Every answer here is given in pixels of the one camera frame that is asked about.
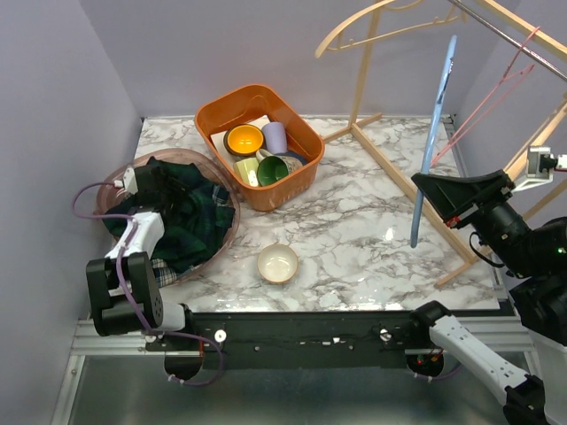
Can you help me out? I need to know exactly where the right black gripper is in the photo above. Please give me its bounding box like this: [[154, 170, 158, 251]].
[[413, 166, 543, 275]]

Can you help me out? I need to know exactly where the light blue hanger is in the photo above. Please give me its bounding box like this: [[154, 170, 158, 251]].
[[410, 35, 458, 248]]

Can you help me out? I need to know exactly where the pink wire hanger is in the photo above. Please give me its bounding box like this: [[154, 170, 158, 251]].
[[430, 27, 540, 167]]

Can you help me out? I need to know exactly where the dark green plaid skirt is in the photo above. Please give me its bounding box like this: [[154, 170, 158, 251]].
[[104, 157, 237, 275]]

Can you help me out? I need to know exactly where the navy plaid skirt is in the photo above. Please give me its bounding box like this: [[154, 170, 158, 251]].
[[150, 185, 236, 287]]

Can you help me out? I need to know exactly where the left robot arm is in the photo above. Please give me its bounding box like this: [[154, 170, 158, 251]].
[[86, 164, 197, 350]]

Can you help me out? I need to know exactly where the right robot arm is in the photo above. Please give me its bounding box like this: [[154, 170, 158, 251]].
[[407, 171, 566, 424]]

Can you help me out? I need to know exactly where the beige empty hanger left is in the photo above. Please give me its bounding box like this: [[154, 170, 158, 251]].
[[315, 1, 468, 58]]

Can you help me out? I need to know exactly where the wooden clothes rack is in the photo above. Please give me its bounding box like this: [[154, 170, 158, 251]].
[[323, 1, 566, 288]]

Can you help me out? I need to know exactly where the green cup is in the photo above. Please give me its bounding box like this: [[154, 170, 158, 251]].
[[257, 156, 289, 187]]

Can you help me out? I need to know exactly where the small white ceramic bowl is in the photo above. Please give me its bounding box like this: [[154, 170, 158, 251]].
[[257, 243, 299, 284]]

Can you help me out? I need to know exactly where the lavender cup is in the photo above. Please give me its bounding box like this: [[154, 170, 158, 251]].
[[261, 121, 287, 154]]

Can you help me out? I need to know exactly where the orange bowl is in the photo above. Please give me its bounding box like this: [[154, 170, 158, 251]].
[[223, 124, 265, 157]]

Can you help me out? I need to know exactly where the orange plastic bin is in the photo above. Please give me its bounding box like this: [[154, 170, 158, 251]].
[[194, 84, 324, 212]]

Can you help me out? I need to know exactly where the white paper sheet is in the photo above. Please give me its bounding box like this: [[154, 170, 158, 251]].
[[211, 114, 270, 160]]

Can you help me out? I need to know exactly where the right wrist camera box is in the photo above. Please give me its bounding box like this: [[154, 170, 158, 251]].
[[512, 146, 566, 193]]

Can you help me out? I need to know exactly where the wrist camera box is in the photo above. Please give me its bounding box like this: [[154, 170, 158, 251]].
[[512, 146, 566, 193], [113, 166, 138, 195]]

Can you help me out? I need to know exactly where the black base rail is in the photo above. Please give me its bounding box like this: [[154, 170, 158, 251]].
[[145, 311, 439, 369]]

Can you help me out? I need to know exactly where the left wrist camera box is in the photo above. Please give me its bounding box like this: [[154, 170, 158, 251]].
[[113, 166, 138, 195]]

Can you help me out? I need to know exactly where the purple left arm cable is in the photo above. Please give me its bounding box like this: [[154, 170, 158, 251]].
[[72, 181, 225, 389]]

